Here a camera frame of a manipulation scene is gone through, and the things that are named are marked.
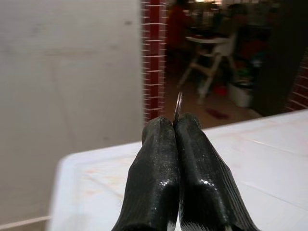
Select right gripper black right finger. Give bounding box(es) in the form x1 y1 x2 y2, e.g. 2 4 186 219
174 113 244 231

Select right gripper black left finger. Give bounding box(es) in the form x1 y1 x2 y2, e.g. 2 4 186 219
113 116 180 231

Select flat red floor item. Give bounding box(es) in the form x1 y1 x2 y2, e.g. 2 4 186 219
206 108 228 120

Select small red object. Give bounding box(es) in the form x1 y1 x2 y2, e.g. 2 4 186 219
213 85 228 97

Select white bucket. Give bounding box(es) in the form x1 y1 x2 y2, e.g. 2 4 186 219
228 81 255 108

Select white high chair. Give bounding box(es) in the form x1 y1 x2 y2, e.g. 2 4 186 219
177 31 238 104

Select dark tall cabinet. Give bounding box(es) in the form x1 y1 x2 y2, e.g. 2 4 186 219
254 0 308 116

